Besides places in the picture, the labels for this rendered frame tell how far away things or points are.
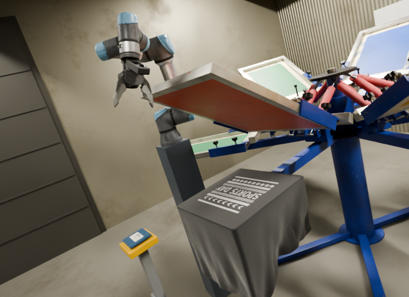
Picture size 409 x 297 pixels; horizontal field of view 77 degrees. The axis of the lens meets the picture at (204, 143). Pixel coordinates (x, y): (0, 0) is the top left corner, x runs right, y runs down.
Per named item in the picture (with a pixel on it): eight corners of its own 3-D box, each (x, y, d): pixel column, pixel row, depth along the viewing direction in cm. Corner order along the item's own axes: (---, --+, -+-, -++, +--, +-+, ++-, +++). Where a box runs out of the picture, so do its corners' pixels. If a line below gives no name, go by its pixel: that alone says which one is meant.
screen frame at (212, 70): (210, 72, 81) (212, 61, 81) (140, 98, 128) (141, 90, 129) (334, 128, 126) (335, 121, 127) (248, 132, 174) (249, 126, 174)
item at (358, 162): (379, 255, 182) (347, 67, 153) (324, 238, 214) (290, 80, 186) (398, 226, 204) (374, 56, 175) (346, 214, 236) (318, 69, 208)
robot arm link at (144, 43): (125, 40, 114) (113, 31, 103) (148, 32, 112) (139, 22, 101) (129, 58, 114) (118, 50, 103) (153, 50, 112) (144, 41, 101)
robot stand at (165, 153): (206, 290, 199) (155, 146, 174) (224, 276, 207) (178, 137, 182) (218, 303, 184) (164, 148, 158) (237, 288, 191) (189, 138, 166)
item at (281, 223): (263, 314, 106) (237, 227, 97) (257, 310, 110) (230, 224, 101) (319, 250, 132) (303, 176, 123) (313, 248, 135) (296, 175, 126)
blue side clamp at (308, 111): (300, 114, 108) (302, 98, 109) (290, 115, 112) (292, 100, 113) (336, 130, 125) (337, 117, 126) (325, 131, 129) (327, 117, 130)
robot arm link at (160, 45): (176, 121, 174) (144, 39, 148) (198, 115, 172) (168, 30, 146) (175, 128, 163) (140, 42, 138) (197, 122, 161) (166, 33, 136)
